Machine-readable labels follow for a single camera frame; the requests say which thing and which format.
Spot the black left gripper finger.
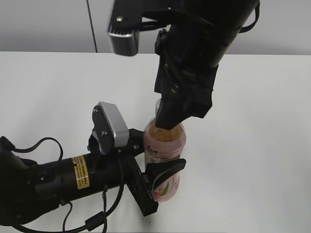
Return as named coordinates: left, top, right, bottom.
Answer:
left=145, top=159, right=186, bottom=197
left=129, top=129, right=144, bottom=152

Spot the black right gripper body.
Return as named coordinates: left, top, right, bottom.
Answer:
left=154, top=25, right=216, bottom=118

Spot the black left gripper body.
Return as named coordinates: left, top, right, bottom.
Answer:
left=119, top=140, right=158, bottom=216

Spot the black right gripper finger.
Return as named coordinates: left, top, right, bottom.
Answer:
left=155, top=95, right=191, bottom=129

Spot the pink oolong tea bottle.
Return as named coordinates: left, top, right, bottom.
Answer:
left=142, top=97, right=187, bottom=203

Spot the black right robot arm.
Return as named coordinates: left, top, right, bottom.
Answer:
left=143, top=0, right=260, bottom=129

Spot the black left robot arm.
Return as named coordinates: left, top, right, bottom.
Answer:
left=0, top=129, right=186, bottom=229

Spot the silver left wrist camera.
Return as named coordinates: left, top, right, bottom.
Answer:
left=87, top=101, right=129, bottom=155

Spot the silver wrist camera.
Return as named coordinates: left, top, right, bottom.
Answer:
left=87, top=101, right=129, bottom=155
left=107, top=0, right=156, bottom=56

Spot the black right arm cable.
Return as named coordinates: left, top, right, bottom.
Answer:
left=239, top=4, right=259, bottom=34

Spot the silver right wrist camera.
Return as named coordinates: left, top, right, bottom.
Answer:
left=107, top=0, right=156, bottom=56

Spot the black cable on wall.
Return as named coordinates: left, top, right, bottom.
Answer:
left=86, top=0, right=99, bottom=53

